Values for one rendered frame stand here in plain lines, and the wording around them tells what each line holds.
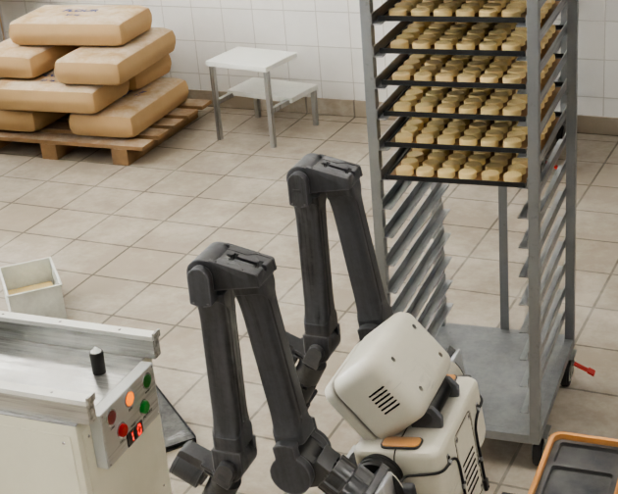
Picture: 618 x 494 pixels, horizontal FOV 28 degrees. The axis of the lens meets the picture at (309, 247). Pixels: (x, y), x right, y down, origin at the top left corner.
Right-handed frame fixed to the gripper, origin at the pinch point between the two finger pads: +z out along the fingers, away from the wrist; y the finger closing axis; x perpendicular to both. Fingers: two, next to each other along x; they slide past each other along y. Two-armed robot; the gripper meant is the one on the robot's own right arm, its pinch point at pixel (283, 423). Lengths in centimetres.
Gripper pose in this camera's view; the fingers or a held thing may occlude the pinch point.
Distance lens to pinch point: 272.7
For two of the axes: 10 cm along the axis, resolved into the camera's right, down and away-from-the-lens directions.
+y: -3.7, 4.2, -8.3
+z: -3.5, 7.6, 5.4
